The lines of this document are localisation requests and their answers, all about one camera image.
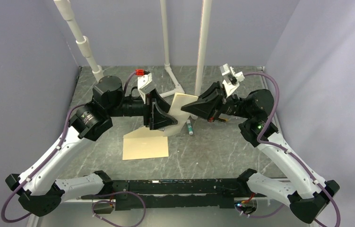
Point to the white letter paper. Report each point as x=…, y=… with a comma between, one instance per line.
x=179, y=100

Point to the white green glue stick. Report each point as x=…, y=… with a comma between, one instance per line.
x=189, y=127

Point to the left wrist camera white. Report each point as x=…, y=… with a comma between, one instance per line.
x=145, y=85

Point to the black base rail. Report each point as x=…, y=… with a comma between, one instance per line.
x=222, y=193

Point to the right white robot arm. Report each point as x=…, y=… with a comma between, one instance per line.
x=306, y=193

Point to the tan paper envelope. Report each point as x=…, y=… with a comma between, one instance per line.
x=144, y=143

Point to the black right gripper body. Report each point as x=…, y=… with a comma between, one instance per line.
x=230, y=105

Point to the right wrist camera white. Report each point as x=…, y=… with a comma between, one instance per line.
x=231, y=79

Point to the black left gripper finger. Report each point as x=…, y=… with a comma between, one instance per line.
x=154, y=96
x=159, y=119

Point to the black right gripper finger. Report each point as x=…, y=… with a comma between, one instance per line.
x=216, y=90
x=205, y=107

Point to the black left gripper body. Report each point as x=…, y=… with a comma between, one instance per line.
x=147, y=109

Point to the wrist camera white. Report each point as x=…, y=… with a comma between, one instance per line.
x=145, y=85
x=231, y=79

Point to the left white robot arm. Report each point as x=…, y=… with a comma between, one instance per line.
x=39, y=188

